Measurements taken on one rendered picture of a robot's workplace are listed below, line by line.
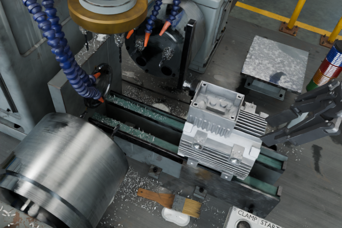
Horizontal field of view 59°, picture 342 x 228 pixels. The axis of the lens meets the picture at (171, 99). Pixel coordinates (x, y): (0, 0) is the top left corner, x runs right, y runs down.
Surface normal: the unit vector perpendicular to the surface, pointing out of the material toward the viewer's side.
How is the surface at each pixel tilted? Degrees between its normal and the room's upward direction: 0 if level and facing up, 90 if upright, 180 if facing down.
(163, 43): 90
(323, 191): 0
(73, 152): 17
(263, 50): 0
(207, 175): 90
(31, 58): 90
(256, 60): 0
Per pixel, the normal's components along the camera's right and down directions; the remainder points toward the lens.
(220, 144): 0.10, -0.65
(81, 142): 0.36, -0.52
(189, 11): 0.57, -0.36
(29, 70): 0.92, 0.35
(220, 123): -0.37, 0.68
